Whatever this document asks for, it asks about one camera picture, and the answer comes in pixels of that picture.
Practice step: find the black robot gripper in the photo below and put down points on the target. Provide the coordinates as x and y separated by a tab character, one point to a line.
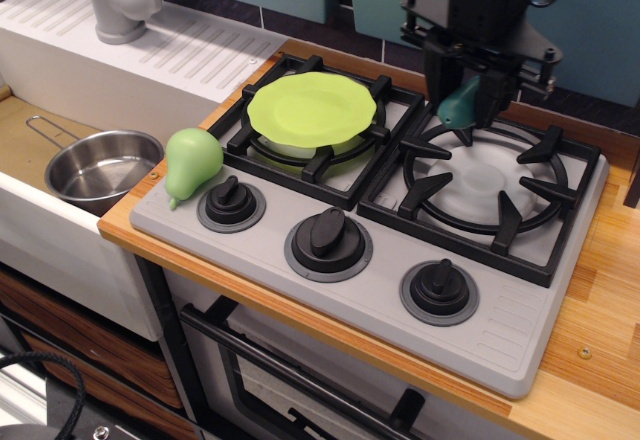
491	37

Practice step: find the dark green toy cucumber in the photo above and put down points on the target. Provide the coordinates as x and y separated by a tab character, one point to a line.
457	111

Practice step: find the light green toy pear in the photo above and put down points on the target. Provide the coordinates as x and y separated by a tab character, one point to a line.
193	157

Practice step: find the lime green plastic plate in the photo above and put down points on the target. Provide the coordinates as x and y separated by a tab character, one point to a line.
310	110

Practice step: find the white toy sink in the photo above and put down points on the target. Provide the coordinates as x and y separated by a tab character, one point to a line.
59	78

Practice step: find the black right burner grate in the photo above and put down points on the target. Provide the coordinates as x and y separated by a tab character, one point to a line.
507	196

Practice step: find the black burner grate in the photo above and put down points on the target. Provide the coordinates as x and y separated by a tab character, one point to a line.
507	196
336	174

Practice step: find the black left burner grate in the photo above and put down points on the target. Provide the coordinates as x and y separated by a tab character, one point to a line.
336	174

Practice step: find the black right stove knob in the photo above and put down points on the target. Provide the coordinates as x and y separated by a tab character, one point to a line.
439	293

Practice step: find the black stove knob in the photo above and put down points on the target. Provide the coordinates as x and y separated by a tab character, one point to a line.
231	207
329	247
439	293

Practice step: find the black middle stove knob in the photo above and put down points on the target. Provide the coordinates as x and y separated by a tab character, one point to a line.
329	247

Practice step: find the grey toy stove top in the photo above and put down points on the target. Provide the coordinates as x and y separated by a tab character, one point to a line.
500	346

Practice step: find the black left stove knob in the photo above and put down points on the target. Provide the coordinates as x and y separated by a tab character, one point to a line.
231	207

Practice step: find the toy oven door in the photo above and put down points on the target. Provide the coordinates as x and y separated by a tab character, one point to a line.
294	387

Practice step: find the small steel saucepan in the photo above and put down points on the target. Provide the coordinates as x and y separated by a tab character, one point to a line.
95	172

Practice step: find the wooden drawer front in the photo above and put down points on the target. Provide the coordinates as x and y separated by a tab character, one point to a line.
95	339

